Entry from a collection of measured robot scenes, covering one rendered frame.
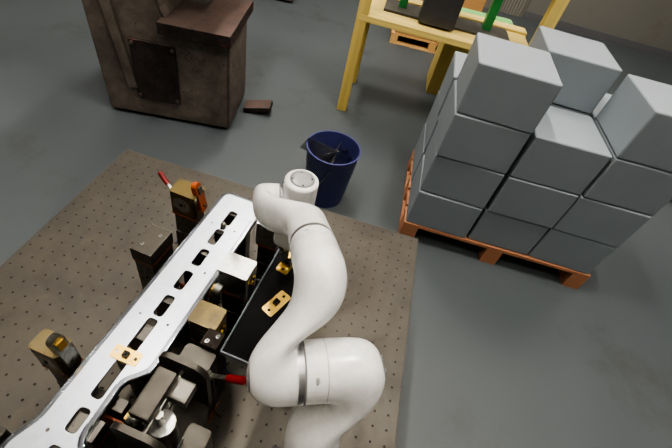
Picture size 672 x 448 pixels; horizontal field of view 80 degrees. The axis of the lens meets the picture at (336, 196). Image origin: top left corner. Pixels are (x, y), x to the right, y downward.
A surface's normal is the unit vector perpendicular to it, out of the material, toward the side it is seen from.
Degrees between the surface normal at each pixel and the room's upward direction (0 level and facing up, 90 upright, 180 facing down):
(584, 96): 90
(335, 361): 7
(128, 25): 90
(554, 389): 0
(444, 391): 0
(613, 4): 90
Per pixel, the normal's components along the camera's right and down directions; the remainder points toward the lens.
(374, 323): 0.18, -0.70
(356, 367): 0.25, -0.43
